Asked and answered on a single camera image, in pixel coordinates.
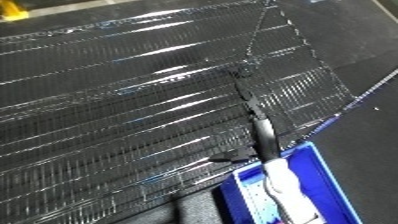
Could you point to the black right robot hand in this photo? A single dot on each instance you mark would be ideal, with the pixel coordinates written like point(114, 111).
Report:
point(265, 136)

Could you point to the pale right robot forearm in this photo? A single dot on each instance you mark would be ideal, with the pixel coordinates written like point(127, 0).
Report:
point(290, 193)

